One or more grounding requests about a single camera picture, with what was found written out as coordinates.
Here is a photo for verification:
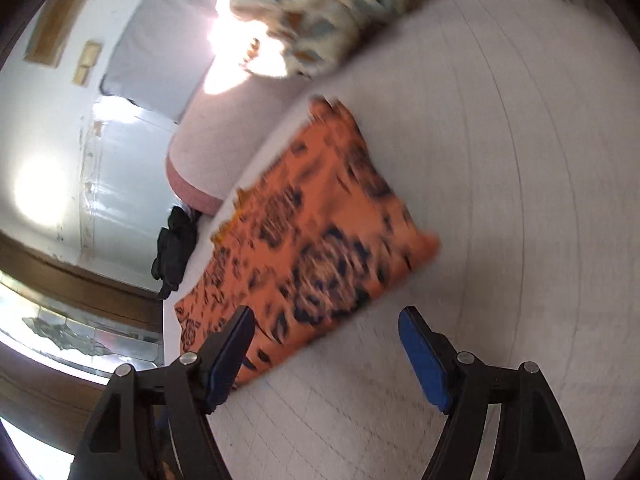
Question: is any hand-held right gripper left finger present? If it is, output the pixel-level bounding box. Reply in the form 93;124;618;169
67;305;256;480

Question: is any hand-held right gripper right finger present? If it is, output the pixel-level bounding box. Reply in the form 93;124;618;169
397;306;586;480

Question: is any orange floral blouse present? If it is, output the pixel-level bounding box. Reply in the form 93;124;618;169
172;95;441;388

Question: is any black garment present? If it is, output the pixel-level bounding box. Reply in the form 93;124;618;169
152;205;203;301

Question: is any wooden stained glass door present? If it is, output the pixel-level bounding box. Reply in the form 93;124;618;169
0;230;166;480

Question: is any pink quilted bolster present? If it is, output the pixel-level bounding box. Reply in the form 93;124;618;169
165;60;321;213

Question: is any grey pillow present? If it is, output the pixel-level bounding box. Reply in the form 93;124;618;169
100;0;246;126

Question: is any cream floral quilt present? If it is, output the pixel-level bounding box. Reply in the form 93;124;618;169
230;0;416;78

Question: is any small gold wall plate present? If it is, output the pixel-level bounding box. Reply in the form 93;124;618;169
72;40;104;86

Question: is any large gold wall plate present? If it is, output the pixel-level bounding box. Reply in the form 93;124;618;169
24;0;93;67

